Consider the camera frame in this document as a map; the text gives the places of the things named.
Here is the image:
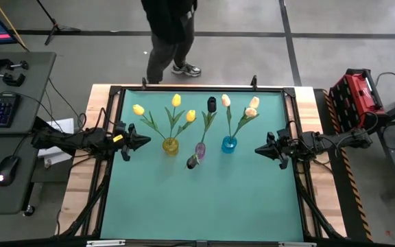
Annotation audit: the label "purple glass vase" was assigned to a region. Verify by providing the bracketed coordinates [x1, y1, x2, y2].
[195, 142, 206, 161]

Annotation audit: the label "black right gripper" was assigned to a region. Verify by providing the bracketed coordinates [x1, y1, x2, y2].
[254, 129, 310, 171]

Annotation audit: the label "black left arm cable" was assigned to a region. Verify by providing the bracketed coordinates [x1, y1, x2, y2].
[77, 107, 108, 133]

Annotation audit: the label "grey keyboard desk top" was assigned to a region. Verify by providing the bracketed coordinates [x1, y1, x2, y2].
[0, 51, 57, 135]

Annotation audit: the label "blue glass vase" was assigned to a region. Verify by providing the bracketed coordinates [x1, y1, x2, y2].
[221, 134, 238, 154]

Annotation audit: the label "white papers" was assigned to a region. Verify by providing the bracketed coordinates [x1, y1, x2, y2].
[38, 118, 75, 166]

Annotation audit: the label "teal table mat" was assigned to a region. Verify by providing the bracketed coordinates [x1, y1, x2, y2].
[100, 89, 304, 243]

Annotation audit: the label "black computer mouse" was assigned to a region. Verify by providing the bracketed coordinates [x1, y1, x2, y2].
[0, 154, 20, 188]

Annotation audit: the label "person's shoe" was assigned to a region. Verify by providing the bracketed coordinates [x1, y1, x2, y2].
[170, 62, 202, 78]

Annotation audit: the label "red black equipment case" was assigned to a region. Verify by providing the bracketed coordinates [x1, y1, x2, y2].
[328, 67, 390, 140]

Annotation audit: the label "black metal table frame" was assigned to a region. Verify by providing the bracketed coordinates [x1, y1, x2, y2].
[55, 77, 348, 247]

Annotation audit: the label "black c-clamp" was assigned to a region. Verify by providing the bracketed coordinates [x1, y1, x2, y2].
[0, 57, 29, 72]
[0, 69, 26, 87]

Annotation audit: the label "yellow glass vase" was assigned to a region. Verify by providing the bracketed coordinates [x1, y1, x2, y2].
[162, 137, 180, 157]

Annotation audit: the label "yellow diagonal pole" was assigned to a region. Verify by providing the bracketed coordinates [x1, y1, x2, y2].
[0, 0, 29, 52]

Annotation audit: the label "person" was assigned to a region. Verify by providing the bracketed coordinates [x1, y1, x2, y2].
[140, 0, 202, 85]

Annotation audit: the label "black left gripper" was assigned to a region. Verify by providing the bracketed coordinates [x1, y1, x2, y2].
[93, 123, 152, 162]

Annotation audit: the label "black mouse cable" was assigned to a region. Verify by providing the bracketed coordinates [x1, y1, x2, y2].
[12, 135, 29, 161]

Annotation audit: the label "black yellow hazard strip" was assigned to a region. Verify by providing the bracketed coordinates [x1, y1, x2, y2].
[323, 91, 374, 243]

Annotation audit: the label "black tripod stand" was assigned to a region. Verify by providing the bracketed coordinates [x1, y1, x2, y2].
[35, 0, 82, 46]

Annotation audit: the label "peach artificial tulip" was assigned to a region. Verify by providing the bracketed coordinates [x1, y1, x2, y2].
[233, 96, 261, 139]

